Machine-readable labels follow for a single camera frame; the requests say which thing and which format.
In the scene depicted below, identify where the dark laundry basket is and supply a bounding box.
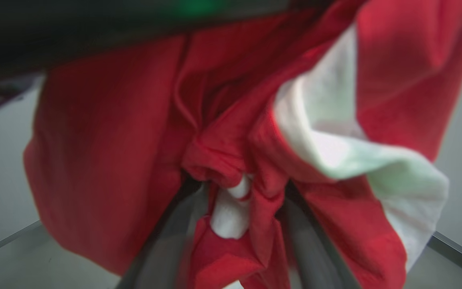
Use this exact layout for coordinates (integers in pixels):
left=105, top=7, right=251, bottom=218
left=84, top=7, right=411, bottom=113
left=0, top=0, right=336, bottom=87

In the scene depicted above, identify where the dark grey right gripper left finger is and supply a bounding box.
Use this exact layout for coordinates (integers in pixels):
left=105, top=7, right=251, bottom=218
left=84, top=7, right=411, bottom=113
left=115, top=176, right=209, bottom=289

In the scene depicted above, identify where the red and white garment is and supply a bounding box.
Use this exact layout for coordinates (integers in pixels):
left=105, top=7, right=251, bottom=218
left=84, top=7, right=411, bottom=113
left=23, top=0, right=462, bottom=289

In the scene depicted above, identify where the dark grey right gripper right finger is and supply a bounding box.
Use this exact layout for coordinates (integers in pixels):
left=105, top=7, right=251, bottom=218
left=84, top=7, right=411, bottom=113
left=280, top=183, right=361, bottom=289

